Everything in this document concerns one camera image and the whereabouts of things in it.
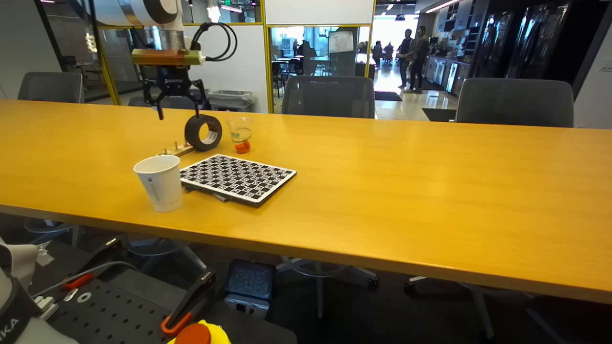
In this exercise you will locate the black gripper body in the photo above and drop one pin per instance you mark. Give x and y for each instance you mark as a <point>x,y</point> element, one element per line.
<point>175,79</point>

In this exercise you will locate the orange disc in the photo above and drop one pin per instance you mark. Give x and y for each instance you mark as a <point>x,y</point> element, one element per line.
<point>244,150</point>
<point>240,144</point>

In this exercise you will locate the clear glass cup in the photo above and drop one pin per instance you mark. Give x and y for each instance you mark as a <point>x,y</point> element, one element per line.
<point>242,131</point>

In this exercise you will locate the white paper cup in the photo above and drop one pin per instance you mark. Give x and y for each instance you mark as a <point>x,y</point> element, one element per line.
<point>159,188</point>

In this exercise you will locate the black tape roll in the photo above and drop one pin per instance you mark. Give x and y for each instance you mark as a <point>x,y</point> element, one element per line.
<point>190,133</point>

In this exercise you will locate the yellow framed glass partition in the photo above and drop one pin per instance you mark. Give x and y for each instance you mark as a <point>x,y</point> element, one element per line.
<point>242,68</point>

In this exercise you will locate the black white marker board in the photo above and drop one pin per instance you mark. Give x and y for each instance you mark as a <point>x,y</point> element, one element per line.
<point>249,179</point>

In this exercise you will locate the black floor mat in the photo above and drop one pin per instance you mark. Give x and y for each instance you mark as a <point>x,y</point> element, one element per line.
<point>439,114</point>
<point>387,97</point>

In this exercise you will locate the blue grey floor box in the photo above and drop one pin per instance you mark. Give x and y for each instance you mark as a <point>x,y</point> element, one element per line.
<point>251,288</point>

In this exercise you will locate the person in dark clothes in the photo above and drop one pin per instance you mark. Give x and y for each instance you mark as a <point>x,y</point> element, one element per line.
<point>406,58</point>

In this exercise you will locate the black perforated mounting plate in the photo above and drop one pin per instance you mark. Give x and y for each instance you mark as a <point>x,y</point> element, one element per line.
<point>115,313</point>

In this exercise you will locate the person in grey jacket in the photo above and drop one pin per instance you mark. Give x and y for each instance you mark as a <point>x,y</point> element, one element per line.
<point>421,60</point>

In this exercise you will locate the yellow red emergency stop button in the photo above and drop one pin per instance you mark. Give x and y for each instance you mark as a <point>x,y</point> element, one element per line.
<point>213,336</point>

